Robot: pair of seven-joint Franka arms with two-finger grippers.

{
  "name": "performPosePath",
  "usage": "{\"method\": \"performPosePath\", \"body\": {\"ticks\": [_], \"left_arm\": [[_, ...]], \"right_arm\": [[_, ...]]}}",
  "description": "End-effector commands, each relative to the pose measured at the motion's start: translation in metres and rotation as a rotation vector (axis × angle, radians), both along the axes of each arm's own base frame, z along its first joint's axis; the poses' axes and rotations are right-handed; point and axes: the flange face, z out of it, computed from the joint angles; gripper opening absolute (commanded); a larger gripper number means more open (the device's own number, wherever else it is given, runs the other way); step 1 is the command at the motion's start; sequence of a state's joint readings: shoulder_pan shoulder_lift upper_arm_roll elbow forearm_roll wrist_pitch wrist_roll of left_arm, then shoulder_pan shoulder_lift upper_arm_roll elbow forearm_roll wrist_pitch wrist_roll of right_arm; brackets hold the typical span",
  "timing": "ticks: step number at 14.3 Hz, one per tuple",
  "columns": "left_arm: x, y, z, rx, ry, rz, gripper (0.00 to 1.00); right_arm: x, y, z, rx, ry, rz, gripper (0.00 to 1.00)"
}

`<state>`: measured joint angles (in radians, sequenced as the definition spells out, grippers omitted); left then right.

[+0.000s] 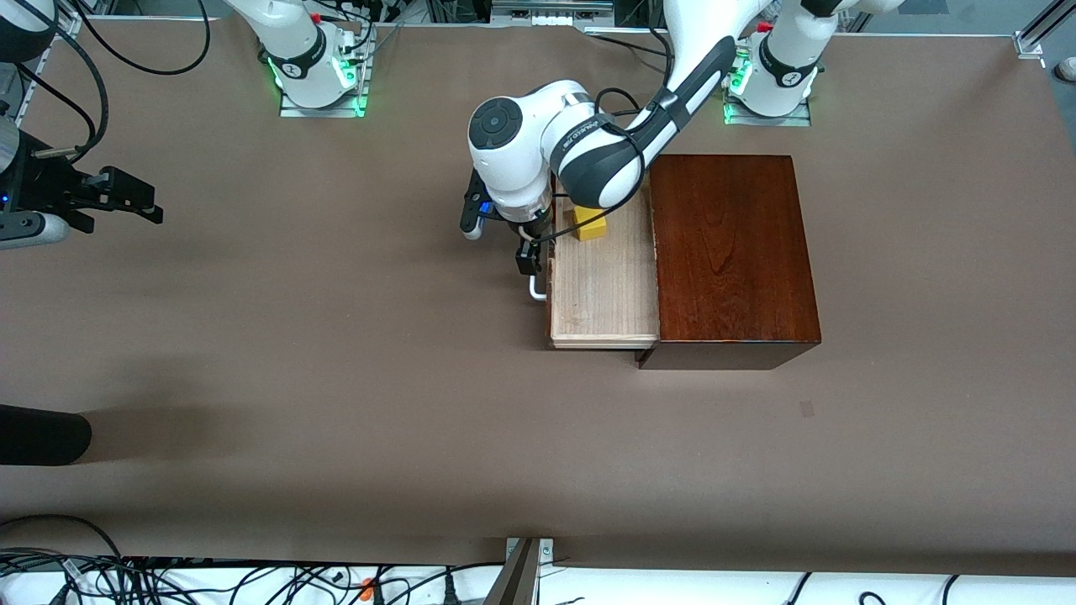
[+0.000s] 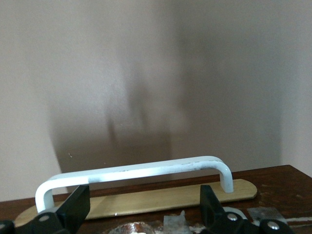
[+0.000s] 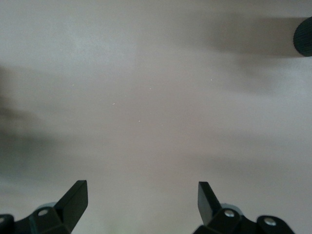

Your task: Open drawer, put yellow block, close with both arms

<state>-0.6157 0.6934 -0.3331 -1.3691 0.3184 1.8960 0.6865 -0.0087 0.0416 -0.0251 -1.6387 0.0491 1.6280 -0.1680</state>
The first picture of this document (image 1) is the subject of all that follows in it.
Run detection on yellow wooden block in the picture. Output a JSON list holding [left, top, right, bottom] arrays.
[[572, 204, 609, 243]]

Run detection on dark brown wooden board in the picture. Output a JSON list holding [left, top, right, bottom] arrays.
[[527, 179, 662, 351]]

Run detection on dark brown wooden cabinet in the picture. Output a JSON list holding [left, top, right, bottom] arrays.
[[636, 154, 823, 371]]

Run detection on grey box with white connectors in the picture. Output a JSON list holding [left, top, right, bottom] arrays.
[[491, 0, 616, 28]]

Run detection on black cylindrical object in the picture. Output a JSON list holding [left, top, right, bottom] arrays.
[[0, 404, 92, 466]]

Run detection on aluminium frame profile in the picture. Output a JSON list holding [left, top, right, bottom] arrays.
[[0, 15, 82, 118], [1013, 0, 1076, 60]]

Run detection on aluminium arm base plate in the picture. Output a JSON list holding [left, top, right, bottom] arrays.
[[279, 34, 369, 119], [724, 46, 813, 128]]

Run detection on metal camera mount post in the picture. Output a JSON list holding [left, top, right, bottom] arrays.
[[486, 536, 556, 605]]

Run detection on tangled black cables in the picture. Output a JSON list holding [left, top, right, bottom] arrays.
[[0, 546, 505, 605]]

